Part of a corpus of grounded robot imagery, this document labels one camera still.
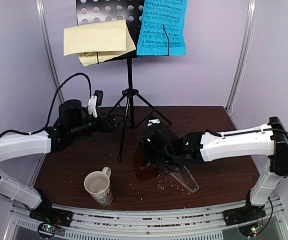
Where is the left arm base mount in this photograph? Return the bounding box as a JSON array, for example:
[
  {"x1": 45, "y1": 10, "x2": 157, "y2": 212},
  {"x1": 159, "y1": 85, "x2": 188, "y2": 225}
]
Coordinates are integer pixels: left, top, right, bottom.
[{"x1": 25, "y1": 206, "x2": 73, "y2": 239}]

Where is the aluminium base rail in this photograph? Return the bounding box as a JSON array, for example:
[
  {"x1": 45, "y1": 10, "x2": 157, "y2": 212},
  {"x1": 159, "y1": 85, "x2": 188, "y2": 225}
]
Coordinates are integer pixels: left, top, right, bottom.
[{"x1": 8, "y1": 196, "x2": 288, "y2": 240}]

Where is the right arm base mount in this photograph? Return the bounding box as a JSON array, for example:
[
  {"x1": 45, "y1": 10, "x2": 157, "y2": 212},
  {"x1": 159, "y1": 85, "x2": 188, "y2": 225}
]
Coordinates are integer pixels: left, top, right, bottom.
[{"x1": 223, "y1": 205, "x2": 266, "y2": 239}]

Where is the right aluminium corner post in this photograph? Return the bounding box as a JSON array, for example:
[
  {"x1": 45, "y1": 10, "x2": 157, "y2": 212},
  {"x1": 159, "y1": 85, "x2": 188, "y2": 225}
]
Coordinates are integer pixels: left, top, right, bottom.
[{"x1": 226, "y1": 0, "x2": 256, "y2": 114}]

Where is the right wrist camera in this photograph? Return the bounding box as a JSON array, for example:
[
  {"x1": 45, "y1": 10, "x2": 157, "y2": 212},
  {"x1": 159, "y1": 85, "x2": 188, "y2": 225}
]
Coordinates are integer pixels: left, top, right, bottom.
[{"x1": 146, "y1": 114, "x2": 160, "y2": 127}]

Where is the white ceramic mug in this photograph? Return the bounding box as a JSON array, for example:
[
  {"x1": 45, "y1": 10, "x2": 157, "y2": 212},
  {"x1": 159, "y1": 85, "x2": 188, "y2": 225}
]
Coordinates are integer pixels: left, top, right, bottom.
[{"x1": 84, "y1": 166, "x2": 113, "y2": 207}]

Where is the left aluminium corner post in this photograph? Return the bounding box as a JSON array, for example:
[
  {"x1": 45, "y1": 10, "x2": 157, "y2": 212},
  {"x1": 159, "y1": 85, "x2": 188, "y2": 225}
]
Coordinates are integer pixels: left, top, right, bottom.
[{"x1": 36, "y1": 0, "x2": 60, "y2": 90}]

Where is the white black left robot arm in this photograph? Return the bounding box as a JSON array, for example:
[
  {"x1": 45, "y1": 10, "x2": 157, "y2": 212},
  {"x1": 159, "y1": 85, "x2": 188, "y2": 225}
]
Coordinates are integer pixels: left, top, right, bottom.
[{"x1": 0, "y1": 96, "x2": 124, "y2": 222}]

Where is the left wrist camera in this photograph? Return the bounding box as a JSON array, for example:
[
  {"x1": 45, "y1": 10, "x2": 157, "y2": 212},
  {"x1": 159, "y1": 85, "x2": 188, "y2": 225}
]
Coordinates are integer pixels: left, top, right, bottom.
[{"x1": 87, "y1": 90, "x2": 104, "y2": 118}]

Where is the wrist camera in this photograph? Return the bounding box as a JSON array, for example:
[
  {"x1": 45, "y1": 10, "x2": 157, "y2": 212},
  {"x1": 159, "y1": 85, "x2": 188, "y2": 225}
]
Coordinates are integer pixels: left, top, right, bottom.
[
  {"x1": 87, "y1": 90, "x2": 104, "y2": 118},
  {"x1": 146, "y1": 114, "x2": 160, "y2": 127}
]

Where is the aluminium corner post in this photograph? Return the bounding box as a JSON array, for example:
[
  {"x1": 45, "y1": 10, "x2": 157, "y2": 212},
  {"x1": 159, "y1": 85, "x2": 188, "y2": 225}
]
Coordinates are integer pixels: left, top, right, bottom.
[
  {"x1": 226, "y1": 0, "x2": 256, "y2": 114},
  {"x1": 36, "y1": 0, "x2": 60, "y2": 90}
]

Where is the blue sheet music page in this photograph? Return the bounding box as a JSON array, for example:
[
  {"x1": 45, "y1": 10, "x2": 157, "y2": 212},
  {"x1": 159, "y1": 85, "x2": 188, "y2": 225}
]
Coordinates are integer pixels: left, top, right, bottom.
[{"x1": 137, "y1": 0, "x2": 188, "y2": 56}]

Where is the clear plastic metronome cover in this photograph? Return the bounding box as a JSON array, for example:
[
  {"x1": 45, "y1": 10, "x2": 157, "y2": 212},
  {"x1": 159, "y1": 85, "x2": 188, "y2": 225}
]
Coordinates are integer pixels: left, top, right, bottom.
[{"x1": 170, "y1": 166, "x2": 199, "y2": 193}]

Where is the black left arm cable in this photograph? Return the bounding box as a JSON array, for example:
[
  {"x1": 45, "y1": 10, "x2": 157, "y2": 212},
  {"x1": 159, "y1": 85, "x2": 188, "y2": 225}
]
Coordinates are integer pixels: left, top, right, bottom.
[{"x1": 0, "y1": 72, "x2": 94, "y2": 140}]

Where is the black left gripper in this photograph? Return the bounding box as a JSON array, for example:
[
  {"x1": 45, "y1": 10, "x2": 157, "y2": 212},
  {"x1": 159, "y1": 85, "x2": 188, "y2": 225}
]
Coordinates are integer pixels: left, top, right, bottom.
[{"x1": 69, "y1": 111, "x2": 126, "y2": 140}]

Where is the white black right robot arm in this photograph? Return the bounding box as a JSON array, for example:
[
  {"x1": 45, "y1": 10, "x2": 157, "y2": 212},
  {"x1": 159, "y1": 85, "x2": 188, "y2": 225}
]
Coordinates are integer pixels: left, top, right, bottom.
[{"x1": 139, "y1": 116, "x2": 288, "y2": 221}]

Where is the red wooden metronome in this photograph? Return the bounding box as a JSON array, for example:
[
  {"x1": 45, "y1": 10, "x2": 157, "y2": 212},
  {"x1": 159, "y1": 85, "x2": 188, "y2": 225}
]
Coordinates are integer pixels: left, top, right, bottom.
[{"x1": 133, "y1": 147, "x2": 158, "y2": 181}]

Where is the yellow sheet music page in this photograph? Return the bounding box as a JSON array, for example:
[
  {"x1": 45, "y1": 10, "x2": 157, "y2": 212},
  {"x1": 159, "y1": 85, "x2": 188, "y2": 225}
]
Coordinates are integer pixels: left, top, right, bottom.
[{"x1": 63, "y1": 19, "x2": 136, "y2": 67}]

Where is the black music stand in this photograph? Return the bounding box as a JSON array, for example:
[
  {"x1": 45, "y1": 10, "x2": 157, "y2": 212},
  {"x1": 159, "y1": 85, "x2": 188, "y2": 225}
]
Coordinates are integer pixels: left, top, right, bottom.
[{"x1": 76, "y1": 0, "x2": 172, "y2": 162}]

